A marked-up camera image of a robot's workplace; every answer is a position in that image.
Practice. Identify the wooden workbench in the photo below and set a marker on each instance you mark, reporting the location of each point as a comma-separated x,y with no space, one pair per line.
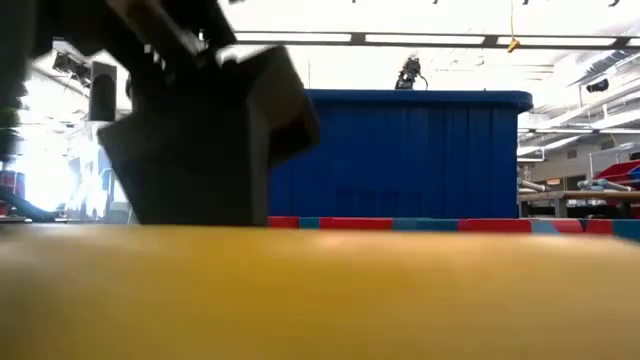
580,196

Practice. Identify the white metal rack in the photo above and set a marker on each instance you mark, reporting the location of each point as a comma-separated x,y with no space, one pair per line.
600,155

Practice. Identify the blue plastic bin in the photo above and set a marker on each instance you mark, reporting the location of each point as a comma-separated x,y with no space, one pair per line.
400,160

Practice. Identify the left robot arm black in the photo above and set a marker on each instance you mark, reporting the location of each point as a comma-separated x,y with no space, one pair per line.
10,75

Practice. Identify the red storage bin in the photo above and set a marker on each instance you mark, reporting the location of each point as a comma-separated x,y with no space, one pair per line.
620,171

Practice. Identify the red cube block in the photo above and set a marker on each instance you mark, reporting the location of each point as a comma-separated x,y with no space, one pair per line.
283,222
495,225

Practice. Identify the pale blue robot arm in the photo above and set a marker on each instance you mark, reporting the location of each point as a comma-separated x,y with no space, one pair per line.
605,185
530,185

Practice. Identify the red rectangular block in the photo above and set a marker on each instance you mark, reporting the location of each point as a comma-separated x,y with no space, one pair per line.
356,223

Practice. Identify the black spotlight cluster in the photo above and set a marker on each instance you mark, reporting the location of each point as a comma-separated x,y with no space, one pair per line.
70,65

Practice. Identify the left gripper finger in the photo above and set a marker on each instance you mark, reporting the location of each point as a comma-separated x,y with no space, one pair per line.
200,165

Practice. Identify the red cylinder block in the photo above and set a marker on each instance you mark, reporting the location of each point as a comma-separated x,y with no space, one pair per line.
567,226

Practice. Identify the black camera device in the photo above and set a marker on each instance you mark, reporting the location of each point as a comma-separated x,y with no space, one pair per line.
410,74

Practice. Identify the yellow hanging tag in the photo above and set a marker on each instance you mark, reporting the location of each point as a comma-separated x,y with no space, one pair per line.
513,45

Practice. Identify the small black ceiling device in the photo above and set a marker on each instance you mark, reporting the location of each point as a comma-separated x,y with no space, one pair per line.
597,85

